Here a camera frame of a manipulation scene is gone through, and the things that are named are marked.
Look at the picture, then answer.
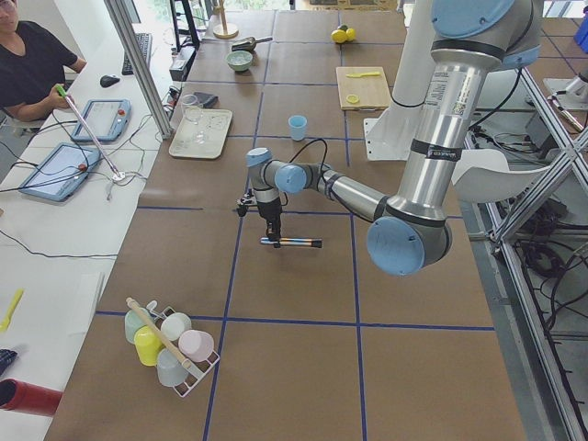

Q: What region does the grey blue inverted cup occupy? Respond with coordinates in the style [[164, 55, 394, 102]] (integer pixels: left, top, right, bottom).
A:
[[156, 348, 188, 388]]

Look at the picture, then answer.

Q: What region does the steel muddler black tip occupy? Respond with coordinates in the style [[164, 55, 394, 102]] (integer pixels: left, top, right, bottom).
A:
[[260, 237, 322, 248]]

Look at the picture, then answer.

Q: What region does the cream bear serving tray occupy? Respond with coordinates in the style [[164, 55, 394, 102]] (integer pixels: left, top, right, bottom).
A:
[[168, 109, 232, 160]]

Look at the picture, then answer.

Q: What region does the blue teach pendant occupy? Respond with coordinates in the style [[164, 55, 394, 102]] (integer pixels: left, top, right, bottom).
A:
[[82, 99, 131, 143], [18, 142, 101, 202]]

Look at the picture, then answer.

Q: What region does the black keyboard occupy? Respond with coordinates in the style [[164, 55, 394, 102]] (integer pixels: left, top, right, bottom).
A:
[[120, 32, 153, 77]]

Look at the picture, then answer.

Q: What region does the black computer mouse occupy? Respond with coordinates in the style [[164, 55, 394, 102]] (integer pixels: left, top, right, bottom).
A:
[[99, 74, 120, 88]]

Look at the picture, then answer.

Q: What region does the white chair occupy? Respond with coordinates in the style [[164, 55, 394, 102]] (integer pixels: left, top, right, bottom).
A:
[[451, 149, 549, 203]]

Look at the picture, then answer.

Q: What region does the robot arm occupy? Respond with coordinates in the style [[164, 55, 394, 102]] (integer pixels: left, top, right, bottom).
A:
[[237, 1, 543, 276]]

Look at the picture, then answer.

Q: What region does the yellow inverted cup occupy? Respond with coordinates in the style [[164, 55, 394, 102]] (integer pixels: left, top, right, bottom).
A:
[[133, 326, 164, 367]]

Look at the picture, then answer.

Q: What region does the clear wine glass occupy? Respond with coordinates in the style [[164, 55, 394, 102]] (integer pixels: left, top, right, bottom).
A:
[[180, 94, 206, 144]]

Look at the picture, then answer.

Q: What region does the bamboo cutting board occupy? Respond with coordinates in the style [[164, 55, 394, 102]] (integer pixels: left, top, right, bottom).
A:
[[336, 66, 391, 110]]

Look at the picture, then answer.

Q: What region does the person in black shirt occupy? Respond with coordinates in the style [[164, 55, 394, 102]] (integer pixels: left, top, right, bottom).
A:
[[1, 1, 86, 122]]

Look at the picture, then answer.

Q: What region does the white inverted cup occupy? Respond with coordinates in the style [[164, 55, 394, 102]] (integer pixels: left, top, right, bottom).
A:
[[161, 312, 192, 342]]

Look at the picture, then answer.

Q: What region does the aluminium frame post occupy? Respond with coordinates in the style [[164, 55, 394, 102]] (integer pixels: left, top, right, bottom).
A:
[[104, 0, 173, 140]]

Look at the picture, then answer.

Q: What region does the wooden rack handle stick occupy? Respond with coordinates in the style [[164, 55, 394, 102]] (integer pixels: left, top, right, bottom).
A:
[[126, 297, 206, 380]]

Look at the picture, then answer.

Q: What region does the blue teach pendant near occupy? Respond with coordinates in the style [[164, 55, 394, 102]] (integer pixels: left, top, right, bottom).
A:
[[18, 142, 101, 202]]

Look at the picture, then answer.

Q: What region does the green bowl of ice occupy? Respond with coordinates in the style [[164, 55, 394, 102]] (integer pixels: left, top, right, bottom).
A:
[[225, 51, 254, 73]]

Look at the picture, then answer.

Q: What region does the red cylinder bottle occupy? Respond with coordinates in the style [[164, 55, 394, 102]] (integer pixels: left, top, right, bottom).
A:
[[1, 379, 62, 416]]

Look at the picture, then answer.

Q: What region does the halved lemon slice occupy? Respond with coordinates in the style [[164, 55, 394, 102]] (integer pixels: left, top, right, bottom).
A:
[[346, 94, 359, 104]]

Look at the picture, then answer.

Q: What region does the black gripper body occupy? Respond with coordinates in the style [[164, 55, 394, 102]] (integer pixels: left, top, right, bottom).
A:
[[237, 187, 282, 230]]

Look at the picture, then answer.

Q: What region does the light blue plastic cup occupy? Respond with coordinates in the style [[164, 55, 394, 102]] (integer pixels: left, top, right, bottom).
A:
[[288, 115, 308, 141]]

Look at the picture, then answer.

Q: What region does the folded grey cloth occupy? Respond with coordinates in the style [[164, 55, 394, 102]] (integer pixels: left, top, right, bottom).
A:
[[192, 92, 219, 108]]

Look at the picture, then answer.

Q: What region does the mint green inverted cup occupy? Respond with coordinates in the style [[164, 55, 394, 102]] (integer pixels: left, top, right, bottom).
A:
[[124, 310, 145, 345]]

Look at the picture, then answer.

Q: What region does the blue teach pendant far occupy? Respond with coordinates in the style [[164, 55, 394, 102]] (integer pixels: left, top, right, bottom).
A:
[[82, 99, 131, 143]]

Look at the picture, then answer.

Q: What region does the yellow lemon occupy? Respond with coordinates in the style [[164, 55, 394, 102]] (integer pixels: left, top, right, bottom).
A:
[[331, 28, 347, 44], [345, 28, 356, 42]]

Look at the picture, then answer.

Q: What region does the white wire cup rack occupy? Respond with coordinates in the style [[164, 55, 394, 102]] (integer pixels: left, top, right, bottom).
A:
[[147, 300, 220, 397]]

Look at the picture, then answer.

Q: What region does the yellow plastic knife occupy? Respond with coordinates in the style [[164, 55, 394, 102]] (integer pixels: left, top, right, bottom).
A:
[[345, 71, 381, 78]]

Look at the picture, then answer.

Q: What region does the pink inverted cup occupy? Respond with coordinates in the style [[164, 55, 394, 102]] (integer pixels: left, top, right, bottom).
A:
[[178, 329, 214, 362]]

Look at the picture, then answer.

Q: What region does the steel ice scoop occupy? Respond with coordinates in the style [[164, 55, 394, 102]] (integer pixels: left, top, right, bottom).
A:
[[231, 36, 273, 52]]

